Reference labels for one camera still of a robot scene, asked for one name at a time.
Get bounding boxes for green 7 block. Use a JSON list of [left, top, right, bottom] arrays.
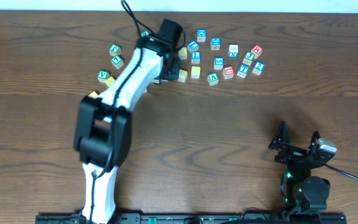
[[111, 55, 124, 69]]

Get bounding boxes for yellow O block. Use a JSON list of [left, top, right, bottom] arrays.
[[178, 69, 188, 83], [191, 66, 201, 79]]

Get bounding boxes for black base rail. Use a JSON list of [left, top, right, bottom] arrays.
[[35, 213, 347, 224]]

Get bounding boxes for blue 2 block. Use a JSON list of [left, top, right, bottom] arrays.
[[252, 61, 265, 75]]

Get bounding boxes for yellow G block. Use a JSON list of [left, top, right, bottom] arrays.
[[88, 91, 99, 99]]

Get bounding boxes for yellow K block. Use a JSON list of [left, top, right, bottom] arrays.
[[104, 77, 116, 87]]

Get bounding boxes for blue d block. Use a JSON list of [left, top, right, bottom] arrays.
[[211, 37, 221, 50], [196, 29, 206, 42]]

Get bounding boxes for blue T block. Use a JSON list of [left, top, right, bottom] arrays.
[[237, 64, 249, 78]]

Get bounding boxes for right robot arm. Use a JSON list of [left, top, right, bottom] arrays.
[[268, 121, 337, 213]]

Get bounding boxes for green Z block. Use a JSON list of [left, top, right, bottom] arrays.
[[141, 30, 150, 37]]

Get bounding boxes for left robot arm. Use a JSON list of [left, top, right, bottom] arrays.
[[73, 19, 186, 223]]

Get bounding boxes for blue X block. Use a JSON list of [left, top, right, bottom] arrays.
[[228, 45, 239, 58]]

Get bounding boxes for red U block right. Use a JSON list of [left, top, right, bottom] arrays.
[[223, 66, 235, 79]]

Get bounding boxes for blue D block top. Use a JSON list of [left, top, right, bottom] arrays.
[[196, 29, 206, 42]]

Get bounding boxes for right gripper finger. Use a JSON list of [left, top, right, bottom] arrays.
[[310, 131, 321, 145], [268, 121, 290, 151]]

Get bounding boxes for yellow S block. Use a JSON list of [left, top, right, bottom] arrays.
[[178, 47, 188, 60]]

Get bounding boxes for blue D block right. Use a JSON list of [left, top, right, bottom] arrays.
[[211, 37, 221, 50]]

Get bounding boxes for blue 5 block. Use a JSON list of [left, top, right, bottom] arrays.
[[214, 57, 224, 70]]

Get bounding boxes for red M block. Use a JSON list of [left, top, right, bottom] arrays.
[[251, 45, 264, 59]]

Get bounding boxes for green J block right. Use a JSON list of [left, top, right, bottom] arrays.
[[242, 51, 255, 65]]

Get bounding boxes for green V block right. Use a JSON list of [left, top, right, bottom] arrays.
[[207, 72, 219, 86]]

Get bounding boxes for green V block left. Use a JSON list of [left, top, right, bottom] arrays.
[[97, 70, 110, 83]]

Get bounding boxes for green v block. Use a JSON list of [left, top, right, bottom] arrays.
[[97, 70, 110, 83], [207, 72, 219, 86]]

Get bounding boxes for green j block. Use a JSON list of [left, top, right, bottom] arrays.
[[242, 51, 255, 65], [109, 44, 122, 57]]

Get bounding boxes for green J block left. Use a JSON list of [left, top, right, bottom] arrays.
[[109, 44, 122, 57]]

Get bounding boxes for blue L block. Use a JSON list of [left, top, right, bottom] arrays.
[[187, 40, 200, 53]]

